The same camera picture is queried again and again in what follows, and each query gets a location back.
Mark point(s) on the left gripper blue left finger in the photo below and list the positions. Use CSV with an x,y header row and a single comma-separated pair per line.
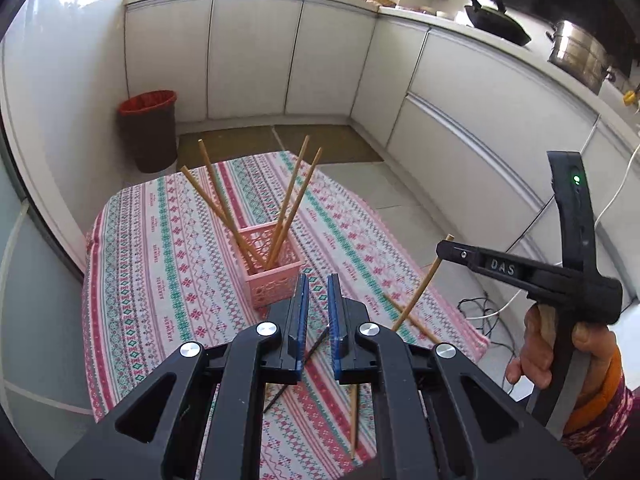
x,y
297,325

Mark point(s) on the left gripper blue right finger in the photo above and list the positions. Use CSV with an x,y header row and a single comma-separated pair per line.
x,y
338,326

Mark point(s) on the black chopstick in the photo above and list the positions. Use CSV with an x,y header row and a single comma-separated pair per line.
x,y
309,354

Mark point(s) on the wooden chopstick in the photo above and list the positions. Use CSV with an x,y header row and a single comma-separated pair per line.
x,y
406,312
290,194
281,233
414,321
354,420
213,204
248,252

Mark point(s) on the patterned sleeve right forearm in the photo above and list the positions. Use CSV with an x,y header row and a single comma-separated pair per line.
x,y
604,433

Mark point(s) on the person's right hand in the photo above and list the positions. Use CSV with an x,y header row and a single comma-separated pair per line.
x,y
597,340

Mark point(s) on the pink lattice utensil basket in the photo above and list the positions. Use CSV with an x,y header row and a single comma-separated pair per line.
x,y
264,287

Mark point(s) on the wooden chopstick in basket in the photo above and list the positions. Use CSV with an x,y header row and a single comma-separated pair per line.
x,y
290,194
281,233
248,252
213,204

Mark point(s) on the patterned pink green tablecloth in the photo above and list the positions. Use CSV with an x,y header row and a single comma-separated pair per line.
x,y
162,270

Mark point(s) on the olive floor mat right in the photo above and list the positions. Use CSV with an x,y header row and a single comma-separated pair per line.
x,y
340,143

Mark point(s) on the olive floor mat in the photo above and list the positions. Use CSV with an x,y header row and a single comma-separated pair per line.
x,y
225,144
340,143

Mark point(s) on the olive floor mat left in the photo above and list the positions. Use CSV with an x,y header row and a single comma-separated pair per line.
x,y
225,144

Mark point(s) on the steel steamer pot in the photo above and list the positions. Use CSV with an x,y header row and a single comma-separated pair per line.
x,y
576,52

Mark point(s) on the red rimmed trash bin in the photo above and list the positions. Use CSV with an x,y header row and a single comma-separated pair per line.
x,y
147,125

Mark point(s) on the black wok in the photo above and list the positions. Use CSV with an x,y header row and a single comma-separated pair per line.
x,y
496,22

